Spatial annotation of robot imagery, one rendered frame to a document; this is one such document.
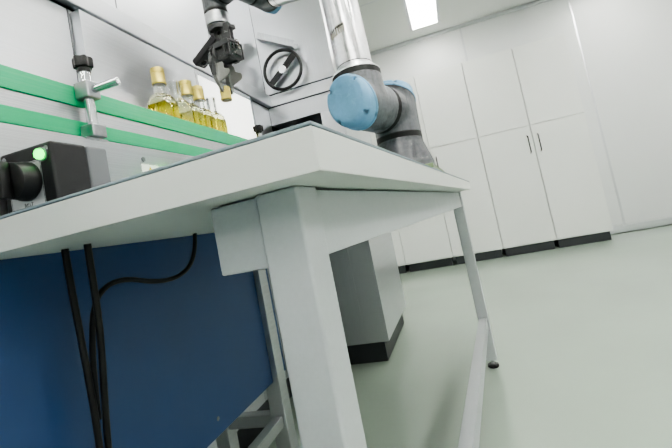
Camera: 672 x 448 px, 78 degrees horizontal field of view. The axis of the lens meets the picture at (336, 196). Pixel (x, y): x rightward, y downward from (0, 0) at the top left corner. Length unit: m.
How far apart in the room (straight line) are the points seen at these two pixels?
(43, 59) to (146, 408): 0.78
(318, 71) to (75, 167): 1.69
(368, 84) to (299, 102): 1.24
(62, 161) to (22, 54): 0.60
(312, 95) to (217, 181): 1.83
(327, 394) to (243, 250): 0.13
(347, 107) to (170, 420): 0.68
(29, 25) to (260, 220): 0.93
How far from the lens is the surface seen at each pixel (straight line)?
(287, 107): 2.17
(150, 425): 0.79
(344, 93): 0.95
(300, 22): 2.27
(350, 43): 1.01
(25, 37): 1.17
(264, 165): 0.30
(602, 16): 5.75
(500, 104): 4.83
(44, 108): 0.72
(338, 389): 0.36
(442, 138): 4.75
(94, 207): 0.41
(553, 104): 4.90
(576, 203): 4.85
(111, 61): 1.29
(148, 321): 0.78
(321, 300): 0.34
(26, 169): 0.57
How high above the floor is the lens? 0.68
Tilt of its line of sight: 4 degrees up
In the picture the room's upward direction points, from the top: 11 degrees counter-clockwise
